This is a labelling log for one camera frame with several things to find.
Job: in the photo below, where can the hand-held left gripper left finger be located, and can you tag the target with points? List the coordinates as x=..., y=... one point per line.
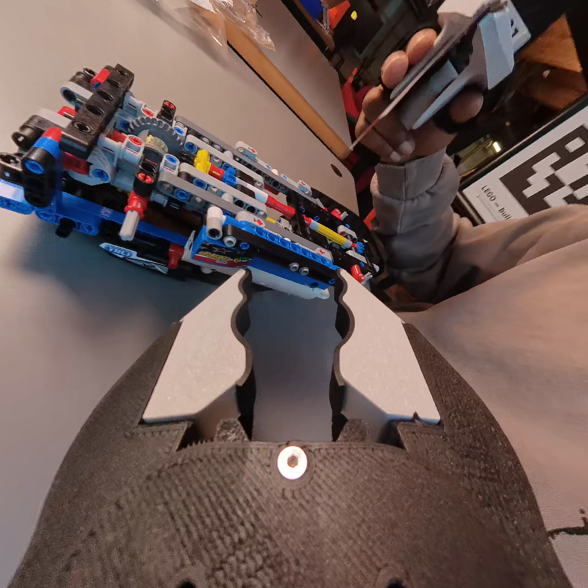
x=197, y=367

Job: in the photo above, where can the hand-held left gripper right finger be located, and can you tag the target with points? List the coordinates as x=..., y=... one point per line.
x=386, y=367

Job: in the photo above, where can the clear plastic bags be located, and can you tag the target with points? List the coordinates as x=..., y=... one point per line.
x=229, y=23

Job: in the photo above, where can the person's right hand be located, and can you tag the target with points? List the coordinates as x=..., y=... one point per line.
x=390, y=128

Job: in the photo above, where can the lego race car model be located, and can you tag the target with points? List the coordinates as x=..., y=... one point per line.
x=183, y=197

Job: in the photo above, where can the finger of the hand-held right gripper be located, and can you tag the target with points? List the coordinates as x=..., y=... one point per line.
x=441, y=50
x=498, y=50

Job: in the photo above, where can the black framed marker sign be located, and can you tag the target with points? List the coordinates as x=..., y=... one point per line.
x=528, y=183

